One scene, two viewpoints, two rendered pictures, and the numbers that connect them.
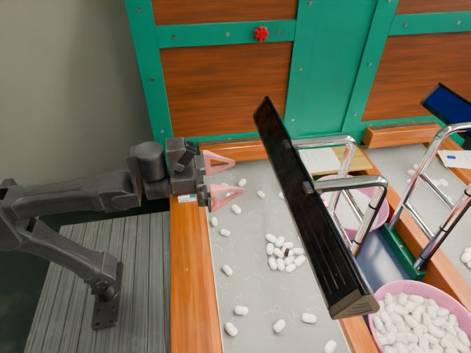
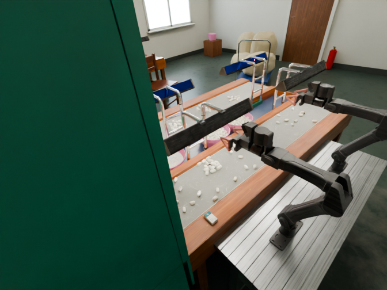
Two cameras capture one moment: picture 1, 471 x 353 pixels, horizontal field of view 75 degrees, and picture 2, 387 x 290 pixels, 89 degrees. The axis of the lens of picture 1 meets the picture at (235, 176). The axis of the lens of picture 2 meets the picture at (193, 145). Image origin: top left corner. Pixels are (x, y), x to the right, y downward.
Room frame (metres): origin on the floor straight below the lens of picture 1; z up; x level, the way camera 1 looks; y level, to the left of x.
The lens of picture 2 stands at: (1.02, 0.63, 1.62)
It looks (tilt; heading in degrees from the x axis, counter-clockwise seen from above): 37 degrees down; 244
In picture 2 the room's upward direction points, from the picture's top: 6 degrees counter-clockwise
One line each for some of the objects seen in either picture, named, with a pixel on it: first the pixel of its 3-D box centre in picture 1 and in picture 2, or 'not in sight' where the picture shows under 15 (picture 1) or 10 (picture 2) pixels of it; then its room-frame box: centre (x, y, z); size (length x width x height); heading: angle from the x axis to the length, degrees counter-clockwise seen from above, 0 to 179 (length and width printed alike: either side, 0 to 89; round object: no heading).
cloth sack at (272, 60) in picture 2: not in sight; (258, 63); (-2.18, -2.42, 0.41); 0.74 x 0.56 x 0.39; 12
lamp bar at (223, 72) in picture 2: not in sight; (245, 63); (-0.35, -0.85, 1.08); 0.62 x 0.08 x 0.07; 9
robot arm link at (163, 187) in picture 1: (158, 183); (258, 147); (0.48, 0.17, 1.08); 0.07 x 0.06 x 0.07; 101
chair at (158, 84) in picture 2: not in sight; (160, 84); (-0.06, -2.59, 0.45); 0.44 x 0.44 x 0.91; 31
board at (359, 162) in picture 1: (324, 160); not in sight; (0.95, -0.36, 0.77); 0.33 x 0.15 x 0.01; 99
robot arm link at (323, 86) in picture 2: not in sight; (328, 96); (-0.11, 0.09, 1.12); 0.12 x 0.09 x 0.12; 101
